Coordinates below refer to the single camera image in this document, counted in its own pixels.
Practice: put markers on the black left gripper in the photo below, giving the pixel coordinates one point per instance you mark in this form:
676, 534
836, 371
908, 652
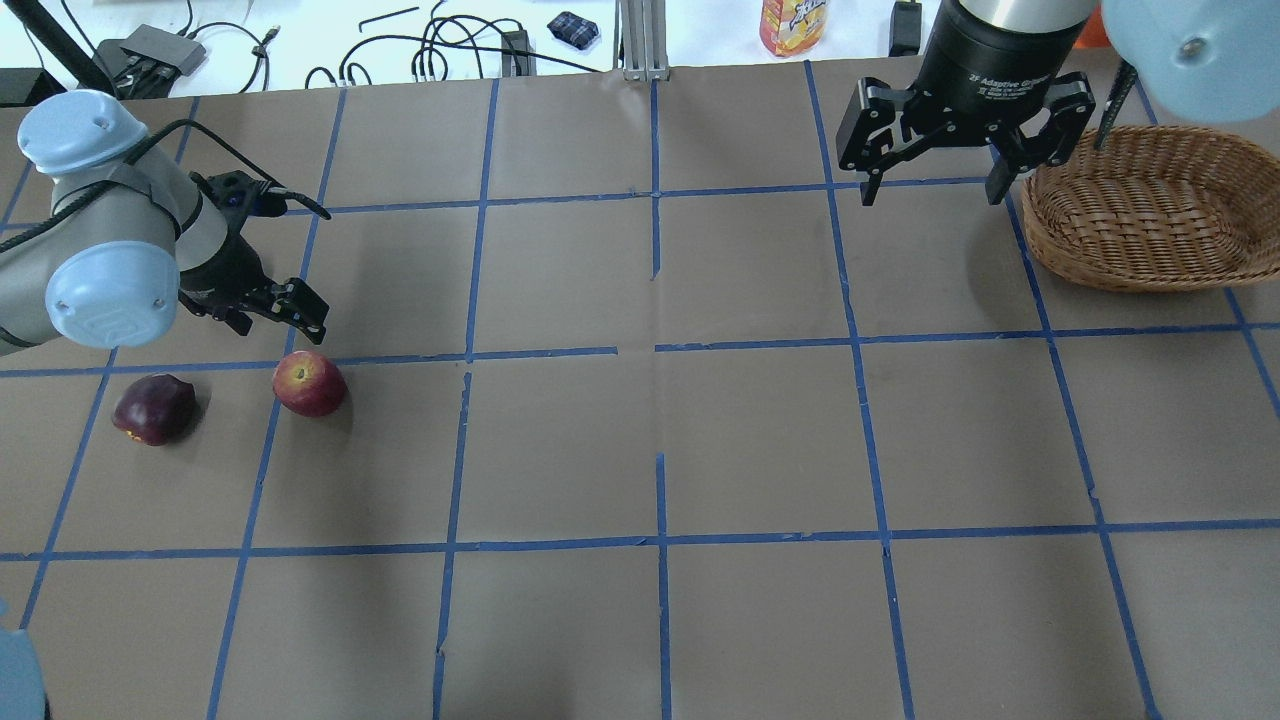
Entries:
224, 270

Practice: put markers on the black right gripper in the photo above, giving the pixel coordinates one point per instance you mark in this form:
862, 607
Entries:
985, 62

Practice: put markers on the red yellow apple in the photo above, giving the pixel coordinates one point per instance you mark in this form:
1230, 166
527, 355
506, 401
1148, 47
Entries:
309, 384

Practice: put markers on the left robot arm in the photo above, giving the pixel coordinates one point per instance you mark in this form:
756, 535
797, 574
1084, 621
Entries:
131, 238

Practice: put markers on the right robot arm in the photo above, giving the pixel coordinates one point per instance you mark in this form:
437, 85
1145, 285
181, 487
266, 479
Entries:
1211, 61

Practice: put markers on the woven wicker basket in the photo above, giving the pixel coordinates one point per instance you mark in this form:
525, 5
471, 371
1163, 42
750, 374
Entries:
1157, 209

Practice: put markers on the dark red apple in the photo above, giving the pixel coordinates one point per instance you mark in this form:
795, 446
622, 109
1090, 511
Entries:
156, 410

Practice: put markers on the orange drink bottle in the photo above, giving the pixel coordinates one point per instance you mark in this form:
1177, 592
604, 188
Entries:
790, 28

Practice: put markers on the black usb hub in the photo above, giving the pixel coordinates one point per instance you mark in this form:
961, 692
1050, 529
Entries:
147, 63

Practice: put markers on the black monitor stand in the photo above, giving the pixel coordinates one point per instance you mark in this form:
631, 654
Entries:
53, 42

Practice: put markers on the black allen key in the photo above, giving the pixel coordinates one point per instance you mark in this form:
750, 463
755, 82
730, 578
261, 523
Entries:
381, 19

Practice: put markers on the black power adapter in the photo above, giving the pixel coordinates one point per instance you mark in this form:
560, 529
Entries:
515, 58

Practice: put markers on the dark blue checkered pouch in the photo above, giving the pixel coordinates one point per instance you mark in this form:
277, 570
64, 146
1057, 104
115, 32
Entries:
573, 30

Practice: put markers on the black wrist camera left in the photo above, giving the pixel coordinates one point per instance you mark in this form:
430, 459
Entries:
245, 196

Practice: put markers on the aluminium frame post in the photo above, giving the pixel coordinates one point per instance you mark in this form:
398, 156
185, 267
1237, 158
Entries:
641, 40

